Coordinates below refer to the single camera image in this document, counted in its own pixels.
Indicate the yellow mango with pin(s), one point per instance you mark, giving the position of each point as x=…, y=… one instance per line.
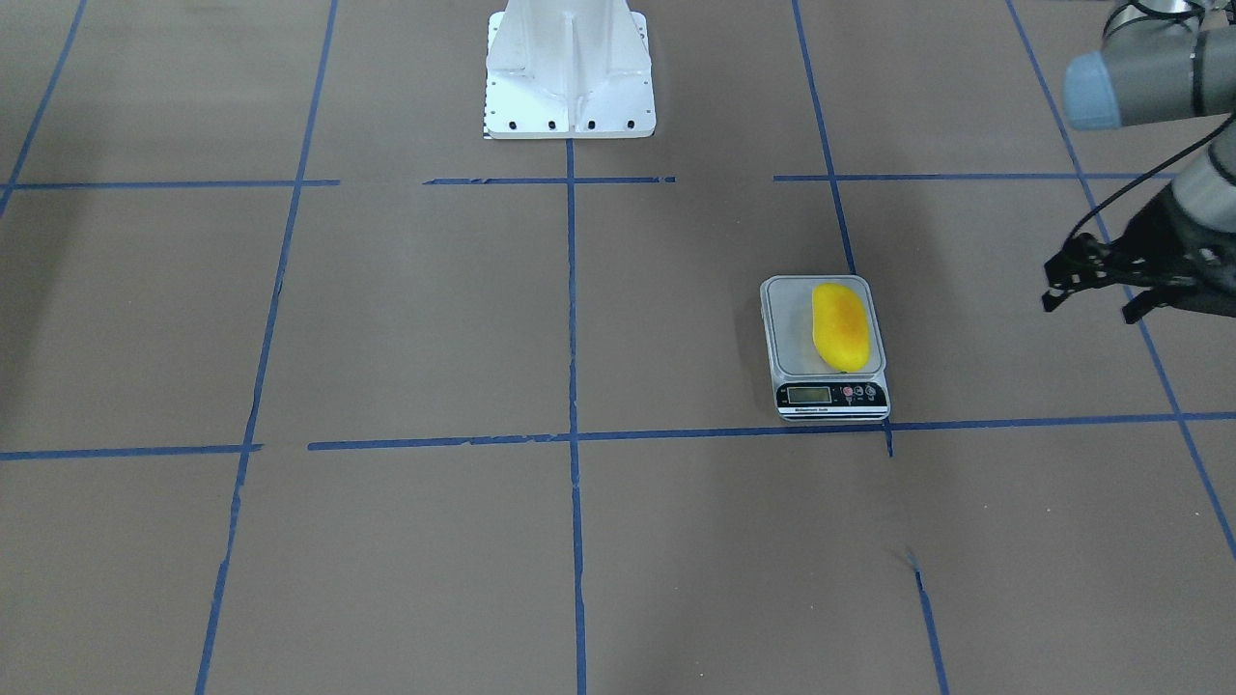
x=840, y=327

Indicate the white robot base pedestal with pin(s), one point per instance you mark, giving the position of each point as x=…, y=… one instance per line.
x=568, y=69

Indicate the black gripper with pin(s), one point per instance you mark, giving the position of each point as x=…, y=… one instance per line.
x=1180, y=243

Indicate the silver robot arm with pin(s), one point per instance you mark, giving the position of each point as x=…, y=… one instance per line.
x=1159, y=62

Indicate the grey digital kitchen scale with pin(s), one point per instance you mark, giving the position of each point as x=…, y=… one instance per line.
x=804, y=387

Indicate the brown paper table mat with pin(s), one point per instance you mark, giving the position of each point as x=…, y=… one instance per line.
x=310, y=389

